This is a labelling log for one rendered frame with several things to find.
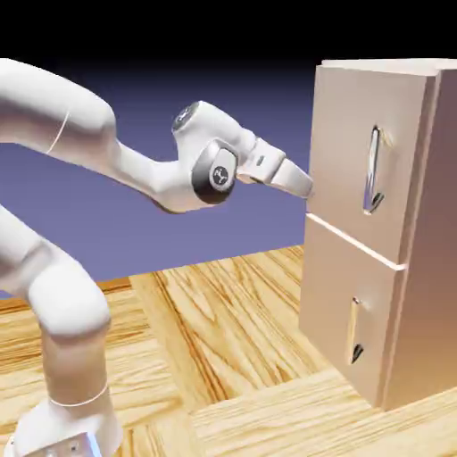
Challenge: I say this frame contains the slim pale door handle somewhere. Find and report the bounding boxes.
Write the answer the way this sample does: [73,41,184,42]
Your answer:
[347,296,365,365]

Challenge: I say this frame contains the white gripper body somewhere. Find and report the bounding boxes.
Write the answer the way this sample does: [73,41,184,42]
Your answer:
[271,157,315,200]

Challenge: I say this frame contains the large cabinet door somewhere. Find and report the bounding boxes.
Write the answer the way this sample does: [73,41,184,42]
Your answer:
[306,64,444,268]

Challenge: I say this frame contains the light wooden cabinet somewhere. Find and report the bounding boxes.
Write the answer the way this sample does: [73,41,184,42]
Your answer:
[298,57,457,412]

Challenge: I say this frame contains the shiny curved metal handle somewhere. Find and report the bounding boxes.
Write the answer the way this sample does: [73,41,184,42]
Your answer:
[362,124,386,215]

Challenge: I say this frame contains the small cabinet door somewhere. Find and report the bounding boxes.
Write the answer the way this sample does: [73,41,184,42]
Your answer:
[298,214,407,409]

